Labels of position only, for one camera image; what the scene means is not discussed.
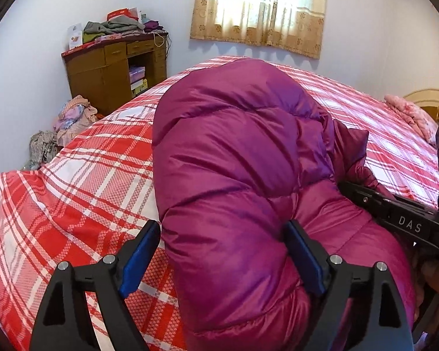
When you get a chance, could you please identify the purple puffer jacket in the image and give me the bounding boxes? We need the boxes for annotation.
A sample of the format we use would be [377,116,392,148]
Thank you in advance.
[153,59,416,350]

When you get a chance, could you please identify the pink floral pillow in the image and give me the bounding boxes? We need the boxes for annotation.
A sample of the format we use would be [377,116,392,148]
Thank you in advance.
[384,94,439,147]

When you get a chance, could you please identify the red box on desk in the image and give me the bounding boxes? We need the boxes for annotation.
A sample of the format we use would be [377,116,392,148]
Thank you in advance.
[106,8,139,21]

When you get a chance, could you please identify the white card box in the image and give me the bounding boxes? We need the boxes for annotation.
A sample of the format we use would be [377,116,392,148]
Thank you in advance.
[67,23,83,50]

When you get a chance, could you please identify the purple folded clothes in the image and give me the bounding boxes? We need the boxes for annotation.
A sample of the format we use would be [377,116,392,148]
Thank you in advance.
[143,20,164,33]

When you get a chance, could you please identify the grey folded clothes pile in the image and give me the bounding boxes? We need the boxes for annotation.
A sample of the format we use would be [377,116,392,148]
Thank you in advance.
[83,15,145,44]

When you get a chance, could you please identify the wooden headboard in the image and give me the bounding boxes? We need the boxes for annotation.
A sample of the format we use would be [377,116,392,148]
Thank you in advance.
[404,89,439,122]

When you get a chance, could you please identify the boxes in desk shelf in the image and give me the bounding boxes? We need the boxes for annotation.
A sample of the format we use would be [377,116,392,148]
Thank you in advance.
[129,67,148,97]

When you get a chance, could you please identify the pink clothes heap on floor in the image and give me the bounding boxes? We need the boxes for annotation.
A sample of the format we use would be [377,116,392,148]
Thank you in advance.
[54,95,98,147]

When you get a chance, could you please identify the red plaid bed cover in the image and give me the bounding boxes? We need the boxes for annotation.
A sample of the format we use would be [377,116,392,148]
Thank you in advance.
[0,57,439,350]

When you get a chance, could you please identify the beige window curtain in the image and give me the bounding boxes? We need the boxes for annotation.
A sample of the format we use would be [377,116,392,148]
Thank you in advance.
[190,0,327,59]

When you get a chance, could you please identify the grey patterned bag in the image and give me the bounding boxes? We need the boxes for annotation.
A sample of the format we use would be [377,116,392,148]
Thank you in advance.
[23,131,59,170]

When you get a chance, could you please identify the brown wooden desk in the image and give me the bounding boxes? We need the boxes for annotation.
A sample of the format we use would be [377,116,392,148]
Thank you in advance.
[61,32,169,116]

